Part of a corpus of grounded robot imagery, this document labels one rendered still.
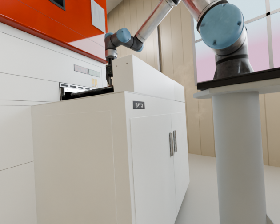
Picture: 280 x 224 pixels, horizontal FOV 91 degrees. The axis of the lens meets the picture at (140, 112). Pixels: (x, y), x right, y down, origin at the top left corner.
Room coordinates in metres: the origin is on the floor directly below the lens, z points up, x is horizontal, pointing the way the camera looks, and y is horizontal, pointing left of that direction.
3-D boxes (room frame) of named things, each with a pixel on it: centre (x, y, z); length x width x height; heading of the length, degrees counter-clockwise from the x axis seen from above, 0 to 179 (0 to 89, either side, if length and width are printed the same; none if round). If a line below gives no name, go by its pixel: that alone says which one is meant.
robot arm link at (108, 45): (0.89, 0.16, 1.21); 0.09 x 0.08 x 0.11; 48
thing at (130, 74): (0.75, -0.08, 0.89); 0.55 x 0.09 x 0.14; 151
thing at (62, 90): (1.08, 0.40, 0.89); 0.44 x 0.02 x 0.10; 151
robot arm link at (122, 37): (0.84, 0.08, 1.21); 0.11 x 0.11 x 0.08; 48
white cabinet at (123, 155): (1.00, 0.08, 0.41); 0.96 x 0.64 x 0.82; 151
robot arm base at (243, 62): (0.57, -0.40, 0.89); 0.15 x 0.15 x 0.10
